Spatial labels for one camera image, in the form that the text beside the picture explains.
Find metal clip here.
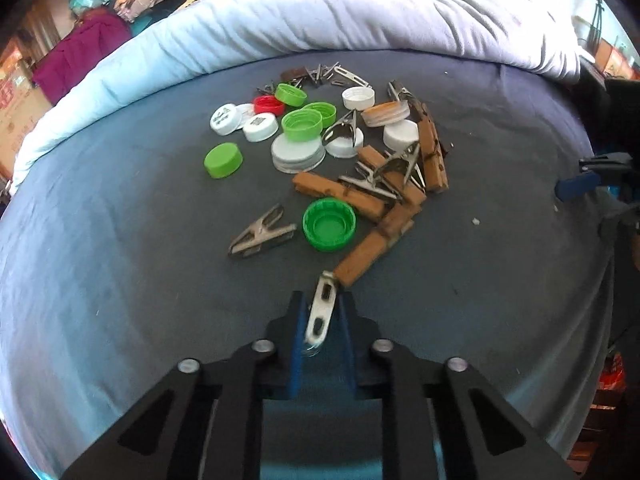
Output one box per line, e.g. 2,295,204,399
304,271,337,356

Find wooden clothespin right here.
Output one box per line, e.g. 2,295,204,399
418,113,449,193

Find wooden clothespin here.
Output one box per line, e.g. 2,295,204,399
418,113,449,193
292,172,386,222
333,219,414,287

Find light blue quilt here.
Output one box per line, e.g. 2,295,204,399
12,0,580,186

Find dark blue bed sheet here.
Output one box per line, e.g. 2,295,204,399
1,51,612,478

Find wooden clothespin lower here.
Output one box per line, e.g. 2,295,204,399
333,219,414,287

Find silver metal clothespin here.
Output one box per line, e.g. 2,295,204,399
228,205,297,258

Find orange white jar lid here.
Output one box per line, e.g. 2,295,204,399
361,101,410,128

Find wooden clothespin left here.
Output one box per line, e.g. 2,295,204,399
292,172,386,222

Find dark green open cap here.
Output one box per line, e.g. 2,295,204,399
302,197,357,252

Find white cap upper right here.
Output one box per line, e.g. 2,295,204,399
342,87,375,110

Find light green closed cap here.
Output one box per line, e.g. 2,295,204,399
203,142,244,179

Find large white jar lid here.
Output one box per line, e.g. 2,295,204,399
271,133,326,174

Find green open cap centre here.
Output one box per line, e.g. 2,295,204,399
281,108,323,142

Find white cap with label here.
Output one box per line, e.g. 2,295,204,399
243,113,279,143

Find white printed cap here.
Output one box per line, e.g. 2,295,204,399
209,103,243,136

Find green cap top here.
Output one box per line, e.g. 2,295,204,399
274,82,308,107

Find red bottle cap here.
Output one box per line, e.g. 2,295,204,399
253,96,286,116

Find cardboard boxes stack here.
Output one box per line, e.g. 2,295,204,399
0,42,51,180

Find magenta garment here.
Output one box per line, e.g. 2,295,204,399
32,6,132,105

